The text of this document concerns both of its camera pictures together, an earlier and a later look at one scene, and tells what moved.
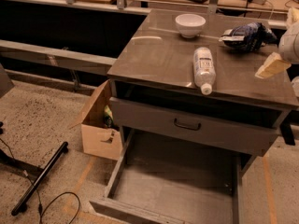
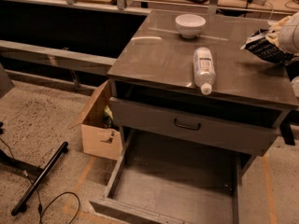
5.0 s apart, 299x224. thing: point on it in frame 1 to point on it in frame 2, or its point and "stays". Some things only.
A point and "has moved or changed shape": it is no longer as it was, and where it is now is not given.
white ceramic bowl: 190,25 stays
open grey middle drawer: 177,180 stays
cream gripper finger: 292,16 to 278,24
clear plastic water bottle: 205,69 stays
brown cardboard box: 96,138 stays
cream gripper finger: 273,65 to 274,37
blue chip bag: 248,37 has moved or changed shape
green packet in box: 107,117 stays
